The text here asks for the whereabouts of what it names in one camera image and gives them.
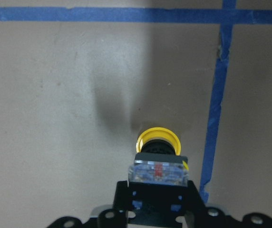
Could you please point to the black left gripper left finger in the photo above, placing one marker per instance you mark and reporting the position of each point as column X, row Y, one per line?
column 117, row 215

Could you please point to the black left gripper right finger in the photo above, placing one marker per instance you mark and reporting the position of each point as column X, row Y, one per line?
column 196, row 212

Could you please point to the yellow push button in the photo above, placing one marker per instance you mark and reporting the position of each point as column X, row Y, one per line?
column 158, row 159

